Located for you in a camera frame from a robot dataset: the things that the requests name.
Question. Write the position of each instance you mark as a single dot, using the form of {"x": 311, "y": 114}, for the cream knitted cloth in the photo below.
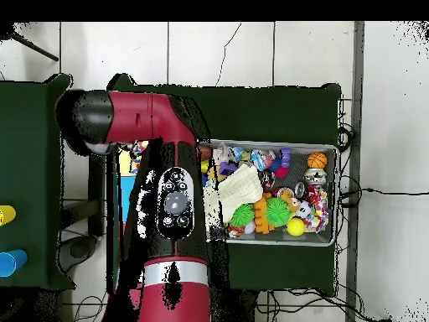
{"x": 239, "y": 189}

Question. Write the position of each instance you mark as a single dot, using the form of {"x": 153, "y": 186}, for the polka dot cloth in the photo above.
{"x": 321, "y": 208}
{"x": 137, "y": 156}

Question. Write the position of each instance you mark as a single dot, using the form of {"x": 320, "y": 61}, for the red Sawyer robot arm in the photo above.
{"x": 140, "y": 117}

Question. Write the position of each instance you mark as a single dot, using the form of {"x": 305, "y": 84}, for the wooden box with three holes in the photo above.
{"x": 124, "y": 167}

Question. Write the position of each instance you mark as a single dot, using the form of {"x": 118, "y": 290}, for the green spiky rubber ball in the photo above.
{"x": 277, "y": 211}
{"x": 242, "y": 215}

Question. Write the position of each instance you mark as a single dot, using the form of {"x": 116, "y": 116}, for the brown monkey plush toy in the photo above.
{"x": 290, "y": 201}

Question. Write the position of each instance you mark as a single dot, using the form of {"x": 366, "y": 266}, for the dark green table cloth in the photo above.
{"x": 268, "y": 114}
{"x": 30, "y": 151}

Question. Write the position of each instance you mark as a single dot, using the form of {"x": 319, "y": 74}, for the orange toy basketball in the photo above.
{"x": 316, "y": 160}

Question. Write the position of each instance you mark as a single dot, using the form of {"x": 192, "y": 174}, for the black upright panel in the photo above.
{"x": 97, "y": 188}

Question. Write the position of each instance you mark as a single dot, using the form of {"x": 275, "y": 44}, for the grey stand foot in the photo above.
{"x": 78, "y": 250}

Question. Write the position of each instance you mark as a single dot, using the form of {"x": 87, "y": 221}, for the yellow cup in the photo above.
{"x": 6, "y": 215}

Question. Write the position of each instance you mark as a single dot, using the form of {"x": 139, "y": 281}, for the blue cup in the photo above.
{"x": 11, "y": 263}

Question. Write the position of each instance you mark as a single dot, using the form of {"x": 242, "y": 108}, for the black tripod leg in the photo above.
{"x": 33, "y": 46}

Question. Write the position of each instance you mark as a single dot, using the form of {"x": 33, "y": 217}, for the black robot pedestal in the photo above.
{"x": 241, "y": 308}

